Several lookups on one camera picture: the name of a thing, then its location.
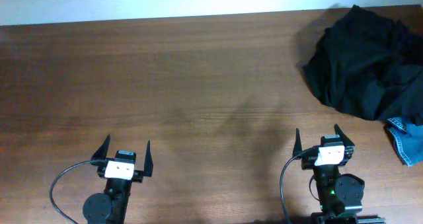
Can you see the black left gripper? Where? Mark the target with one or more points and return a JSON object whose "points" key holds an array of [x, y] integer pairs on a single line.
{"points": [[139, 174]]}

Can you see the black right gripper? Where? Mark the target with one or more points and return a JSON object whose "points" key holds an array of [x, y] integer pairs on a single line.
{"points": [[350, 148]]}

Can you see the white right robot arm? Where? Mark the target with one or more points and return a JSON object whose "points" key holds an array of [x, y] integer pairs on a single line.
{"points": [[340, 195]]}

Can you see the blue denim jeans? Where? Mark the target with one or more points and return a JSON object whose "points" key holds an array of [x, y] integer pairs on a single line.
{"points": [[407, 140]]}

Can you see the black garment pile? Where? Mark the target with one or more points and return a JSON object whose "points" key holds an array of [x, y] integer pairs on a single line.
{"points": [[368, 66]]}

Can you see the black metal rail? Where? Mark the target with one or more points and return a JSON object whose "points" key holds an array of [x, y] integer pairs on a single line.
{"points": [[371, 220]]}

